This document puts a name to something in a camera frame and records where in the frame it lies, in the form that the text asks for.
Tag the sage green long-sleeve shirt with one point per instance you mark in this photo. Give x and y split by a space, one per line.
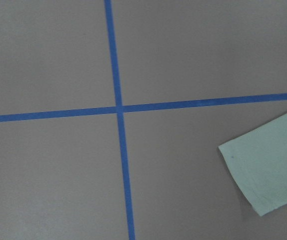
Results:
257 161

